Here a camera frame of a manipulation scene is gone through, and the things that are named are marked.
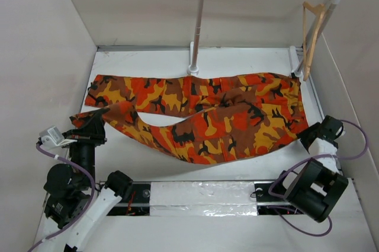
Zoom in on black base rail with foil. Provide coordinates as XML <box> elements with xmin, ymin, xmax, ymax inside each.
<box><xmin>109</xmin><ymin>180</ymin><xmax>301</xmax><ymax>217</ymax></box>

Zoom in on wooden clothes hanger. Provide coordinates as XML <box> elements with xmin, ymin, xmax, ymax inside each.
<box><xmin>303</xmin><ymin>1</ymin><xmax>326</xmax><ymax>81</ymax></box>

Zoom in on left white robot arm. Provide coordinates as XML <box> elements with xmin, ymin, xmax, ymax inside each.
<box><xmin>36</xmin><ymin>109</ymin><xmax>133</xmax><ymax>251</ymax></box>

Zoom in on orange camouflage trousers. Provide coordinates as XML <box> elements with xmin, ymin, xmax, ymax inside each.
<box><xmin>70</xmin><ymin>72</ymin><xmax>308</xmax><ymax>165</ymax></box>

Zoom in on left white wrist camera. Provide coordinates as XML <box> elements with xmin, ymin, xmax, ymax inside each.
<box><xmin>39</xmin><ymin>126</ymin><xmax>76</xmax><ymax>149</ymax></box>

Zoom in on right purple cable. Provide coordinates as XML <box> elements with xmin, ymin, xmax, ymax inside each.
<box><xmin>268</xmin><ymin>120</ymin><xmax>370</xmax><ymax>237</ymax></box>

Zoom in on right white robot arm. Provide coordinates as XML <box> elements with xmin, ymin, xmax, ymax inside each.
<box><xmin>274</xmin><ymin>116</ymin><xmax>348</xmax><ymax>222</ymax></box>

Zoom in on white and silver clothes rack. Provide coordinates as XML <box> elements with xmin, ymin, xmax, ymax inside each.
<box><xmin>187</xmin><ymin>0</ymin><xmax>341</xmax><ymax>78</ymax></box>

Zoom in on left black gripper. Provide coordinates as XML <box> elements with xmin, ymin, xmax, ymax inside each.
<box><xmin>60</xmin><ymin>111</ymin><xmax>108</xmax><ymax>186</ymax></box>

